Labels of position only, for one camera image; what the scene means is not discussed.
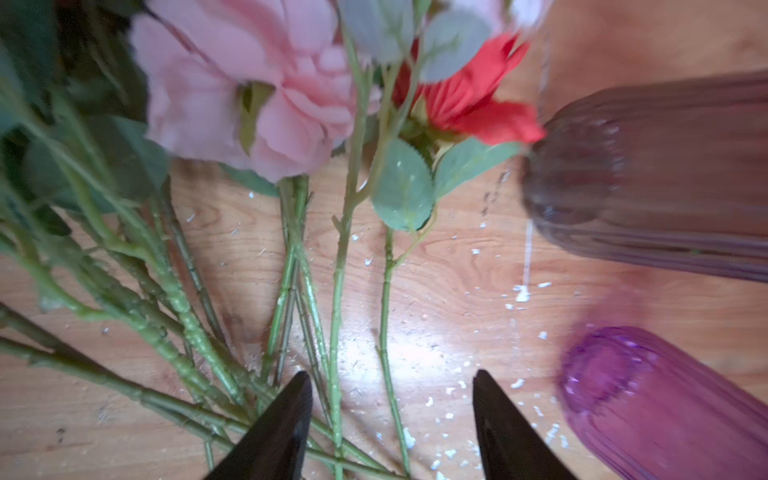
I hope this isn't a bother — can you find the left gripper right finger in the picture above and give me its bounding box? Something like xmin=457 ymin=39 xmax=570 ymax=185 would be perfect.
xmin=472 ymin=370 xmax=575 ymax=480

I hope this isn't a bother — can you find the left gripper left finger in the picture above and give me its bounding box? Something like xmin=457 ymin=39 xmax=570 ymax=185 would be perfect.
xmin=207 ymin=371 xmax=313 ymax=480

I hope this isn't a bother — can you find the purple ribbed glass vase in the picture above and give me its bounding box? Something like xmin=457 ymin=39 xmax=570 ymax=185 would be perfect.
xmin=558 ymin=327 xmax=767 ymax=479

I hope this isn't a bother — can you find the red rose stem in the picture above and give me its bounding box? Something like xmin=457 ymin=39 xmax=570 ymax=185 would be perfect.
xmin=368 ymin=34 xmax=544 ymax=478

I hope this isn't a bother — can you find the pink double rose stem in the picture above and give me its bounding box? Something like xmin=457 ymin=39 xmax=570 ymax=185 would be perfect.
xmin=128 ymin=0 xmax=385 ymax=480

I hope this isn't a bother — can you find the brown ribbed glass vase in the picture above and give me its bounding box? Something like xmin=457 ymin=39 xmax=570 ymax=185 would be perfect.
xmin=521 ymin=71 xmax=767 ymax=282

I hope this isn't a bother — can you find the pink rose bunch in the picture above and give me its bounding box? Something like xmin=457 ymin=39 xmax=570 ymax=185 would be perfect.
xmin=1 ymin=1 xmax=407 ymax=478

